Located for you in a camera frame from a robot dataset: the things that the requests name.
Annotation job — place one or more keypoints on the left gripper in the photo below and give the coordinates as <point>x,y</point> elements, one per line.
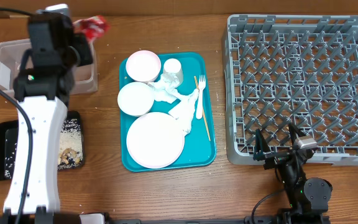
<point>86,57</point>

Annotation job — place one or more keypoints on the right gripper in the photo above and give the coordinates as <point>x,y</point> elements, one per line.
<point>260,146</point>

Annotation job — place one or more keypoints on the red snack wrapper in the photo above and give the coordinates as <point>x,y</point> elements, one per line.
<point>93,27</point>

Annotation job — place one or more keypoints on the pink bowl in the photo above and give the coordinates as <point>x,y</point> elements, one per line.
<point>143,66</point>

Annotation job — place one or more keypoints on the white bowl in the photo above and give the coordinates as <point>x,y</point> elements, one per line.
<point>135,99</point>

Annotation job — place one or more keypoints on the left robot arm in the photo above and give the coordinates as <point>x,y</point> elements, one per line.
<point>41,97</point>

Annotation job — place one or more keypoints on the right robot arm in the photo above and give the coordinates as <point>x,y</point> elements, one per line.
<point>308,198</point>

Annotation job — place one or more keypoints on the grey dishwasher rack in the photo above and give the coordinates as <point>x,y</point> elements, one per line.
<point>292,69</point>

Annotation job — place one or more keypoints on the clear plastic bin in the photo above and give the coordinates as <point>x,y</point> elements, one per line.
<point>86,77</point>

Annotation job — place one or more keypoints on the black plastic tray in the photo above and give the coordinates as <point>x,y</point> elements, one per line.
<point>71,136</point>

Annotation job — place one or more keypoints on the white plastic fork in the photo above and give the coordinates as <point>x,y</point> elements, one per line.
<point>201,87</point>

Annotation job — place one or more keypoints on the wooden chopstick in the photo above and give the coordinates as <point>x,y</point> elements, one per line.
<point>203,116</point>

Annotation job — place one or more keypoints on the peanut shells pile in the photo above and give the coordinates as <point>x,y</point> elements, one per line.
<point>69,156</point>

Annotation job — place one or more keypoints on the crumpled white napkin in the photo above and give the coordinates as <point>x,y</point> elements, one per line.
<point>166,90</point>

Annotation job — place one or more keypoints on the white plastic cup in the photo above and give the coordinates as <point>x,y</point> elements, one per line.
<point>174,67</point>

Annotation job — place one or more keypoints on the white round plate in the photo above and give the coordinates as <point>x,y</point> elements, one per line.
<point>155,140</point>

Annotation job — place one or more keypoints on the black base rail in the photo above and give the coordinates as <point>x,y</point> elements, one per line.
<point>246,220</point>

